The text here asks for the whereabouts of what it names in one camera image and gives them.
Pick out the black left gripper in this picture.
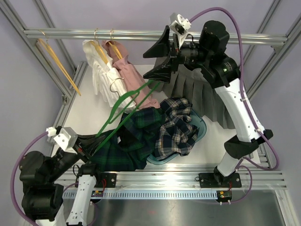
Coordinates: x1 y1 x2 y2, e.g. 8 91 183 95
47 132 105 182

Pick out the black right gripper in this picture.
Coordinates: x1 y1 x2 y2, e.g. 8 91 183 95
143 26 211 84

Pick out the green navy plaid skirt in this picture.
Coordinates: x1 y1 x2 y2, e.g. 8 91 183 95
90 107 165 171

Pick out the green hanger of plaid skirt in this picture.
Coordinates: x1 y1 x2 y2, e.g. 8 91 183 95
92 80 160 155

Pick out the navy white plaid skirt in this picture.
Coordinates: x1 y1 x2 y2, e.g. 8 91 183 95
153 97 199 161

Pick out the yellow plastic hanger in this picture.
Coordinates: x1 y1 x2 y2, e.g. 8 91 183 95
38 30 81 96

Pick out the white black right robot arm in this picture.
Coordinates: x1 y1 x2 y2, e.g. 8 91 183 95
143 20 273 187

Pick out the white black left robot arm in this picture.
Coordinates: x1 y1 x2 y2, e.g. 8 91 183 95
14 131 109 226

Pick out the grey pleated skirt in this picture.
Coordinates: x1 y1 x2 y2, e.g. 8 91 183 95
156 65 235 129

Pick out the pink pleated skirt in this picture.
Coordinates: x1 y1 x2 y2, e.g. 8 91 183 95
102 40 160 109

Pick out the yellow hanger of pink skirt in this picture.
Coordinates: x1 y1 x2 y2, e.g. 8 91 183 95
108 29 123 60

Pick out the teal plastic basin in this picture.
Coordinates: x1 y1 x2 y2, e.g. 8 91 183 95
147 111 207 165

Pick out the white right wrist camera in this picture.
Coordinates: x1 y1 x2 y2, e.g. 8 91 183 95
169 13 191 48

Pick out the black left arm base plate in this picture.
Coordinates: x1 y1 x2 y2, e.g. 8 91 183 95
96 172 117 188

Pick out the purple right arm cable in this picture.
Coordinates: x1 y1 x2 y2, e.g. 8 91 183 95
189 7 280 204

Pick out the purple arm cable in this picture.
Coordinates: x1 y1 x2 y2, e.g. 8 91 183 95
10 131 99 226
189 7 280 204

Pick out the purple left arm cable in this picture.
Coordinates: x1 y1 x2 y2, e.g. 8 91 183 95
10 131 99 226

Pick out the white slotted cable duct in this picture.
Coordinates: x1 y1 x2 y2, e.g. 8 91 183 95
62 189 218 200

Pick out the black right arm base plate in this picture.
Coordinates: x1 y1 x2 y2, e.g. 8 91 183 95
198 173 242 188

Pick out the aluminium frame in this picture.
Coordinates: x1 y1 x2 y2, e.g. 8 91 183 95
0 0 301 226

